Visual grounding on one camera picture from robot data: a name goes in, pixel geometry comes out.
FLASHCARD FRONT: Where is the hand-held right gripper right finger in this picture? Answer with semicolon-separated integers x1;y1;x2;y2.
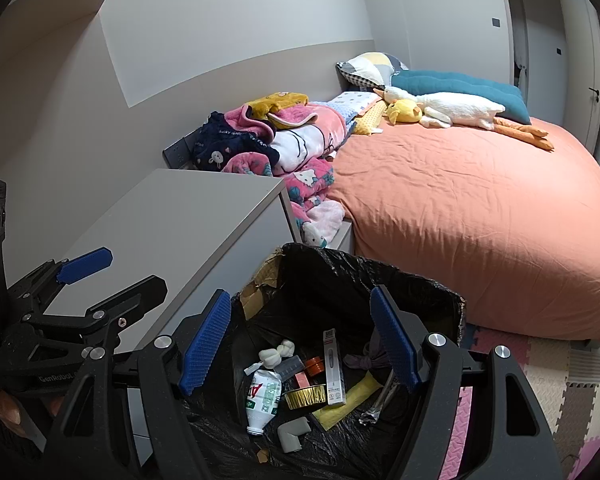
370;285;566;480

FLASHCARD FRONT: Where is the grey door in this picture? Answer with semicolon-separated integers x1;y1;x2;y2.
500;0;600;158

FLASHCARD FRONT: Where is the white goose plush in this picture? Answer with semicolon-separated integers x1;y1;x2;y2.
372;86;555;152

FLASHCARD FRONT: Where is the person's left hand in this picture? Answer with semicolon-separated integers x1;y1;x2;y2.
0;390;66;428

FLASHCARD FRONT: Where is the silver foil wrapper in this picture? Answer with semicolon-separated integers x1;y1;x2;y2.
357;370;398;423

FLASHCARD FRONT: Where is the pink cartoon blanket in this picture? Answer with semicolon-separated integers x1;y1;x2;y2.
222;101;355;250

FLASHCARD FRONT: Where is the yellow dotted pillow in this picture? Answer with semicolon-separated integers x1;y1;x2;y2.
352;102;388;137

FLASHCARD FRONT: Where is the yellow duck plush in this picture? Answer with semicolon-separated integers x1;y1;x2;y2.
384;99;425;126

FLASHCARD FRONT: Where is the mustard yellow garment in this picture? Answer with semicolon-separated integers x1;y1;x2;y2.
244;91;311;130

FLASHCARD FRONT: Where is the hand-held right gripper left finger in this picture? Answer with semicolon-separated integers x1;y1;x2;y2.
45;288;232;480

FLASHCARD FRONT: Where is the white tissue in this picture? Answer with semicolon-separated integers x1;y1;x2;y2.
258;340;296;367

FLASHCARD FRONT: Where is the teal cushion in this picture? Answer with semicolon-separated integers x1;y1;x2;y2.
390;70;532;126

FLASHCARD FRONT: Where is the yellow packet with blue edge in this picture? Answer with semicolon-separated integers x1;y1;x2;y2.
312;372;383;431

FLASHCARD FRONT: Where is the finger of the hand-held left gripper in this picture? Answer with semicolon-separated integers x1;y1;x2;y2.
7;246;114;306
22;274;169;346

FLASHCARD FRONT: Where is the black socket panel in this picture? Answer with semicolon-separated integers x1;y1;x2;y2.
162;127;203;171

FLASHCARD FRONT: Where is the pastel foam floor mat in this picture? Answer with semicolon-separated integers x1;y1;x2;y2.
437;322;600;480

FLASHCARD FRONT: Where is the white dotted pillow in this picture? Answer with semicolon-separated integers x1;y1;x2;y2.
327;90;381;123

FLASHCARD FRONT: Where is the grey pipe elbow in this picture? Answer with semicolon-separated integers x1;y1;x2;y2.
277;416;312;454

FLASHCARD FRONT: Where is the purple plastic bag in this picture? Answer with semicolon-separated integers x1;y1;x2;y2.
342;342;396;372

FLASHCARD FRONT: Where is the long white box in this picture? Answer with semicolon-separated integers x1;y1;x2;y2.
322;328;347;407

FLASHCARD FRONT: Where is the cardboard box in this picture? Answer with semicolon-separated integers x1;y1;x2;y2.
240;252;286;321

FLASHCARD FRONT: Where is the black plastic bin bag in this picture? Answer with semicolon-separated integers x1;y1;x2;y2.
182;242;467;480

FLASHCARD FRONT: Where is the gold foil container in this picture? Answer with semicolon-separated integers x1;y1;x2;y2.
284;384;328;409

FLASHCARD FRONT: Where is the checkered patchwork pillow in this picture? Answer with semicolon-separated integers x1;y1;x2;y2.
336;52;411;92

